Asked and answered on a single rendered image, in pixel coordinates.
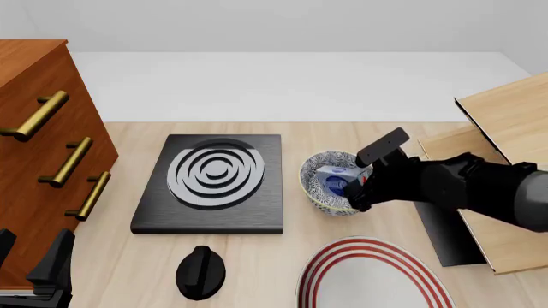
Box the white blue cream cheese box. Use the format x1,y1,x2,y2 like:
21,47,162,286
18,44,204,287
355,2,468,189
316,165,372,197

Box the pale wooden rack, black inside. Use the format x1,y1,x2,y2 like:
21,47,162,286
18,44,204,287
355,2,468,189
414,72,548,276

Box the flat black stove plate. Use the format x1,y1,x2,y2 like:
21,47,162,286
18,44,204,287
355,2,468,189
129,133,285,236

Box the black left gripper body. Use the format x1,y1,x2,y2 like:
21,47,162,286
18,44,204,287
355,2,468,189
0,277,74,308

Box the round black stove knob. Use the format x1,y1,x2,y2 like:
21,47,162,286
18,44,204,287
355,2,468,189
175,245,227,301

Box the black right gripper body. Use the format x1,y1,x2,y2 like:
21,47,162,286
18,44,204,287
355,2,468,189
366,155,426,206

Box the red-brown wooden cabinet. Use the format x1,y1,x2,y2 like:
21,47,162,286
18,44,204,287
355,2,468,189
0,38,120,292

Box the long brass drawer handle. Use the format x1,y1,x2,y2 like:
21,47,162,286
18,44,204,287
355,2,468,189
0,90,70,144

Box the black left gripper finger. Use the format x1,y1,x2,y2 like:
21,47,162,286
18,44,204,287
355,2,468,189
0,228,18,270
26,228,76,285

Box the blue patterned bowl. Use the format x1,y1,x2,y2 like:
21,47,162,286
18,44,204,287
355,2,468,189
298,150,374,218

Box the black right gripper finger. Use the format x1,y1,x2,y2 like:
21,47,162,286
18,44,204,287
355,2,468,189
350,193,378,213
344,175,372,198

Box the white plate with red rings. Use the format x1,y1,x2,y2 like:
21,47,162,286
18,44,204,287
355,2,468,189
295,236,457,308

